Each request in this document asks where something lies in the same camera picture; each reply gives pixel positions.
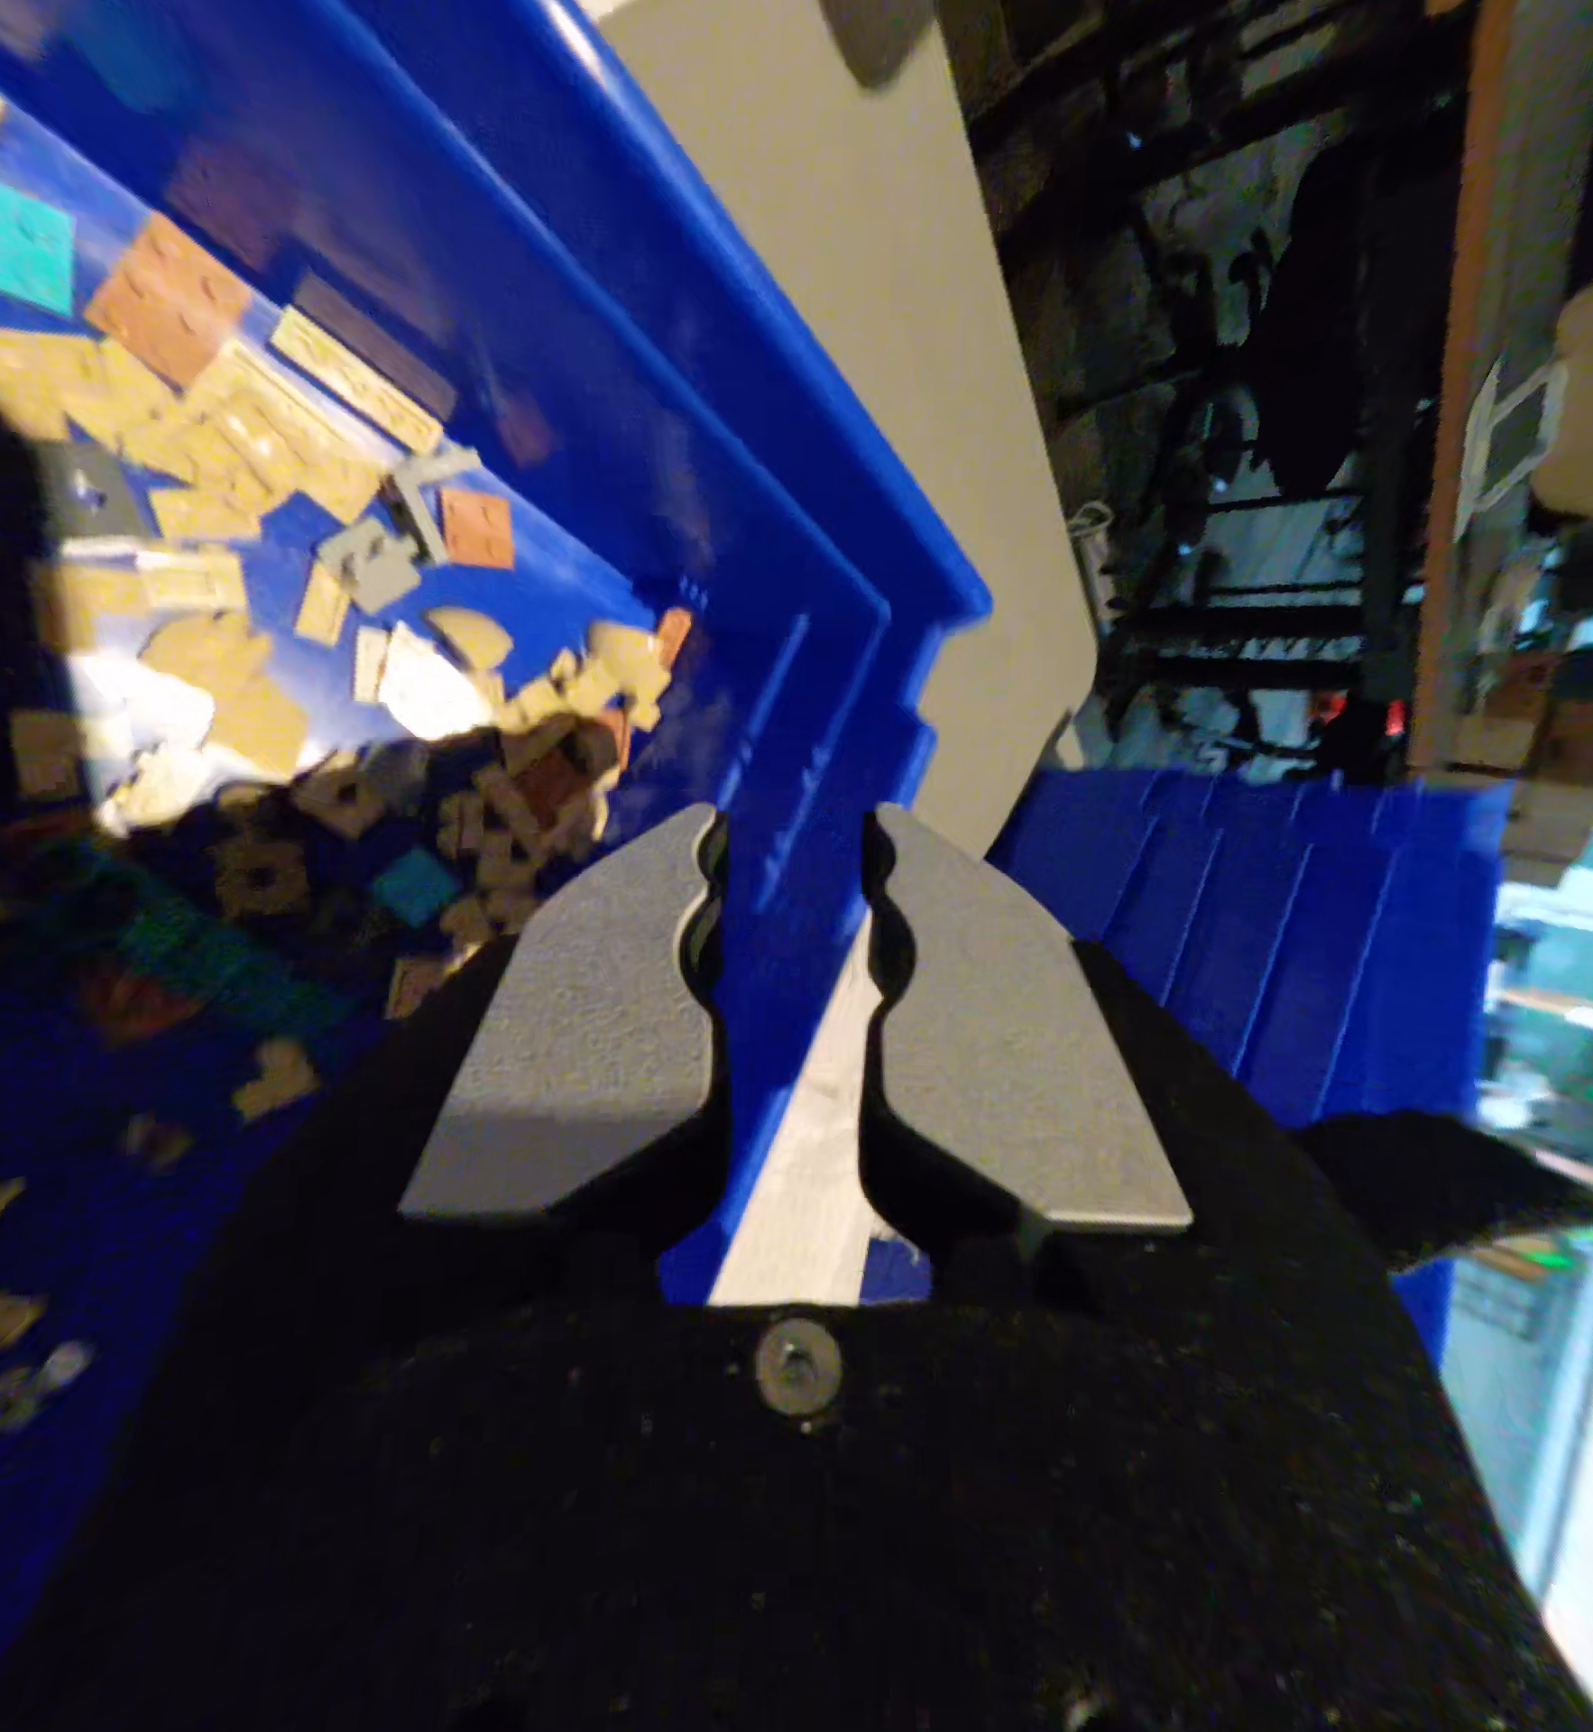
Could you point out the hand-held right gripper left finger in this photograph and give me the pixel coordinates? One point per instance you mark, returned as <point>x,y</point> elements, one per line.
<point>580,1043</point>

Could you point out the blue plastic storage bin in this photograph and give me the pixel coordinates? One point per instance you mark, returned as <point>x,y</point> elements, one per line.
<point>689,447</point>

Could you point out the stack of nested blue bins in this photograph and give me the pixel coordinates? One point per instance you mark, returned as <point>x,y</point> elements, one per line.
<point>1257,920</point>

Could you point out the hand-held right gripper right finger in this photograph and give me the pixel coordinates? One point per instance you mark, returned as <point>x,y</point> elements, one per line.
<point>1013,1069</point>

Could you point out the grey desk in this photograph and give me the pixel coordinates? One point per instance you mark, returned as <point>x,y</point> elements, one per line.
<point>850,271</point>

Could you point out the pile of toy bricks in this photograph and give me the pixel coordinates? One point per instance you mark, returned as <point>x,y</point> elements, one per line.
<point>228,447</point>

